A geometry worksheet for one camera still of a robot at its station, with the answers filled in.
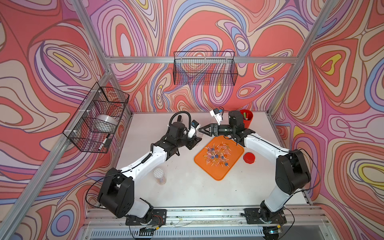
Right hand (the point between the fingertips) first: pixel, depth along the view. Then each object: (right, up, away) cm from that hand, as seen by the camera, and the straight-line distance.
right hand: (201, 133), depth 80 cm
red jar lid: (+30, -15, +10) cm, 35 cm away
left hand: (-2, -1, +2) cm, 3 cm away
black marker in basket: (-50, -6, -9) cm, 51 cm away
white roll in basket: (-47, +6, -10) cm, 49 cm away
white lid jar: (-22, -21, -4) cm, 31 cm away
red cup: (+34, +11, +23) cm, 42 cm away
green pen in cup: (+32, +13, +23) cm, 41 cm away
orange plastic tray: (+11, -24, +8) cm, 28 cm away
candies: (+11, -15, +15) cm, 24 cm away
